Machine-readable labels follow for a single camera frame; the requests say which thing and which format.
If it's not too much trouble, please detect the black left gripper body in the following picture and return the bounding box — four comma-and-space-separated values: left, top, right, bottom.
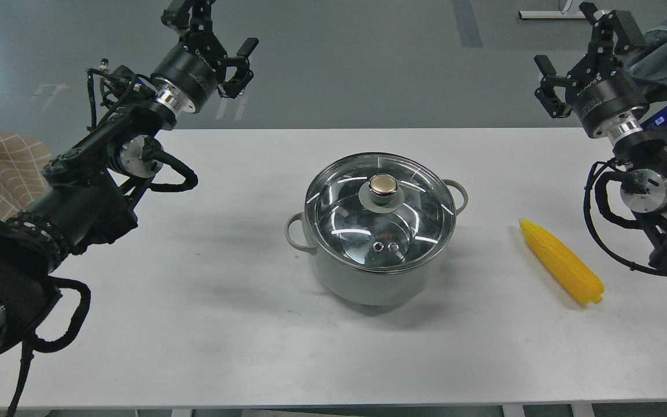
151, 43, 228, 114

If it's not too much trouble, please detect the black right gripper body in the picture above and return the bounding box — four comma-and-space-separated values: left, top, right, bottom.
565, 63, 650, 139

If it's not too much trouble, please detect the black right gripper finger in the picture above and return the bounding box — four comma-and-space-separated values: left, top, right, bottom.
579, 2, 646, 69
534, 55, 578, 119

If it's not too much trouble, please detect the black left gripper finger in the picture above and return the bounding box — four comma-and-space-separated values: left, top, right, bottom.
161, 1, 217, 48
215, 38, 259, 98

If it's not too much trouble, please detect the yellow corn cob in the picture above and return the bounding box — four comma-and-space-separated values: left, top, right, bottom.
519, 219, 604, 305

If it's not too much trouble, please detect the glass pot lid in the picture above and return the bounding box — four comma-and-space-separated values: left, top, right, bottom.
302, 152, 469, 274

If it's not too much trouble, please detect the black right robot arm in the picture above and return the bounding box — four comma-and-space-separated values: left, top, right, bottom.
534, 2, 667, 277

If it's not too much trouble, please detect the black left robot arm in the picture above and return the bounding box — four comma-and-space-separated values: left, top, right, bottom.
0, 1, 259, 416

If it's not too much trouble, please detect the grey steel cooking pot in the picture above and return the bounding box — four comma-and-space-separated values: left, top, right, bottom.
285, 152, 469, 306

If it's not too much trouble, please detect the white table base bar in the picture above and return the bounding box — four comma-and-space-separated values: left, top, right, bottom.
518, 10, 585, 20

